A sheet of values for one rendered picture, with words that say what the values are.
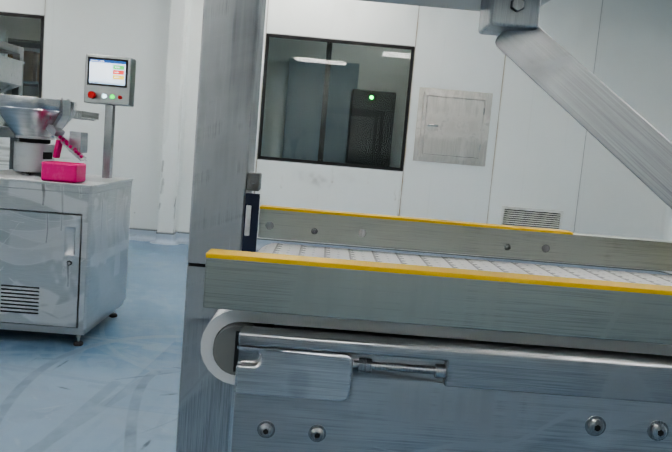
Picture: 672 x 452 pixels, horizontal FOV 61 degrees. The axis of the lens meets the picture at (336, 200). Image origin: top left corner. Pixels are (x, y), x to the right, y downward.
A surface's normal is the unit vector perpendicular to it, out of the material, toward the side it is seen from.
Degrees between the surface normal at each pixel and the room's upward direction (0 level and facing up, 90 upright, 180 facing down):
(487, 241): 90
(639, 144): 87
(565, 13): 90
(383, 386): 90
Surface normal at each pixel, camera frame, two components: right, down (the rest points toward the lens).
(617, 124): -0.54, -0.02
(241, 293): 0.01, 0.09
